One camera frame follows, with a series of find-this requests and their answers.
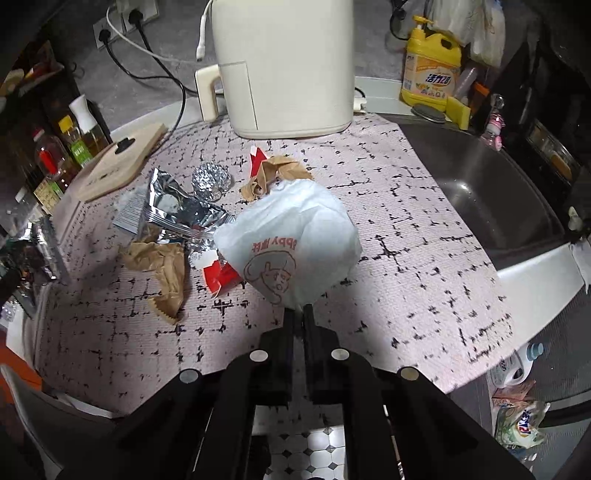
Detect pink packet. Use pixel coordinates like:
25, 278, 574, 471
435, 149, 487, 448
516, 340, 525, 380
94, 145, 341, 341
492, 383, 536, 407

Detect wooden cutting board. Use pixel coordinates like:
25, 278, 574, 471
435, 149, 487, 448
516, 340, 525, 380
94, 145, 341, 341
74, 124, 168, 203

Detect black cabinet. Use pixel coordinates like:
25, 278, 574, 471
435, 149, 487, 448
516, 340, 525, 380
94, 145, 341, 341
503, 37, 591, 217

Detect black power cable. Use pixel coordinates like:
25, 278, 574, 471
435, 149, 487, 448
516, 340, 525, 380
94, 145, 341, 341
127, 7, 155, 51
99, 30, 188, 139

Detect red label bottle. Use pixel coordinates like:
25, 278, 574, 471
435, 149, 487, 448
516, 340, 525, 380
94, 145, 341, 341
32, 129, 70, 190

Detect yellow dish soap bottle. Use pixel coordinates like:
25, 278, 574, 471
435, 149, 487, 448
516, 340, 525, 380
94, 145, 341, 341
400, 15, 463, 114

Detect grey wall socket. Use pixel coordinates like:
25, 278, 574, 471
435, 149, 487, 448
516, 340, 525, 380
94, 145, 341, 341
121, 0, 160, 33
92, 21, 125, 51

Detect white hanging plastic bags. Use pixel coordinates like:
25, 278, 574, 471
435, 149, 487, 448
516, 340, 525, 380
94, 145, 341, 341
429, 0, 506, 68

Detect crumpled brown paper bag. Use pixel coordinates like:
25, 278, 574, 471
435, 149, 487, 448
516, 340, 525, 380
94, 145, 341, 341
240, 156, 315, 201

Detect steel sink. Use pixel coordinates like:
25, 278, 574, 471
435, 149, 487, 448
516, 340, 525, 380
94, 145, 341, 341
397, 121, 566, 273

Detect silver foil snack wrapper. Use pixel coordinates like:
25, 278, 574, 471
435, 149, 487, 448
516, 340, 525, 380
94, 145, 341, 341
139, 167, 236, 245

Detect small pink bottle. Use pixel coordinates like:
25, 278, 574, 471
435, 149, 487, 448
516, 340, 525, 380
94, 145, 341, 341
480, 95, 506, 151

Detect metal sink strainer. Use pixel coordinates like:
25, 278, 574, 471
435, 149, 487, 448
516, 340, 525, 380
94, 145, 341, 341
411, 104, 448, 123

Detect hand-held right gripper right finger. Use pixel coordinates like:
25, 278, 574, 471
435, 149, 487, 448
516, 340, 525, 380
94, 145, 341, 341
301, 304, 539, 480

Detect white charging cable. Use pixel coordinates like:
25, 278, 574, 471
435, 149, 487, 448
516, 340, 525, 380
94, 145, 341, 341
106, 0, 214, 63

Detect colourful printed plastic bag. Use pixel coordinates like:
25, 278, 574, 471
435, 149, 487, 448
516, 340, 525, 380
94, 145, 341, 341
494, 399, 550, 450

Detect red and white paper scrap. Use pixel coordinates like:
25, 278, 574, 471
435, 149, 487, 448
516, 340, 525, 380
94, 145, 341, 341
249, 147, 269, 178

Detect yellow sponge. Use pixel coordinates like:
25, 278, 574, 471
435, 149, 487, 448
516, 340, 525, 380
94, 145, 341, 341
445, 96, 472, 130

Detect crumpled foil ball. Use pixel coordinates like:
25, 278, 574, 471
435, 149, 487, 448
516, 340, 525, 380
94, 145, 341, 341
191, 161, 232, 201

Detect cream air fryer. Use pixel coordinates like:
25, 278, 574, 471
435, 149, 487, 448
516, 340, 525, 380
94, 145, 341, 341
195, 0, 356, 139

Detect white laundry detergent bottle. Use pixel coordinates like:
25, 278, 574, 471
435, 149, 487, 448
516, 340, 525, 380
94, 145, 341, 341
489, 342, 546, 388

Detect white rag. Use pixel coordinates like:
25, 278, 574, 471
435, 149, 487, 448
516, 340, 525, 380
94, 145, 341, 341
569, 240, 591, 294

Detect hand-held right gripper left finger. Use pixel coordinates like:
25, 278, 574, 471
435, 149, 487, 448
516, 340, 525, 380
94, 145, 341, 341
55, 307, 304, 480

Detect white printed plastic bag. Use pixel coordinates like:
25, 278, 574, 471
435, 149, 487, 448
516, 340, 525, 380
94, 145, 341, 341
213, 179, 363, 311

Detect red and white wrapper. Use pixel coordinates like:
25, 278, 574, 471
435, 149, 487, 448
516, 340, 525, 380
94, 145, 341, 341
203, 259, 243, 294

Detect flat brown paper bag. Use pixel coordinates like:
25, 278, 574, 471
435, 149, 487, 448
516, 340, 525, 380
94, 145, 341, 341
119, 240, 190, 324

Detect blue paper packet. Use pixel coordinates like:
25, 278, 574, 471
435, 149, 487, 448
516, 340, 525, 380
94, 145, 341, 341
113, 191, 148, 232

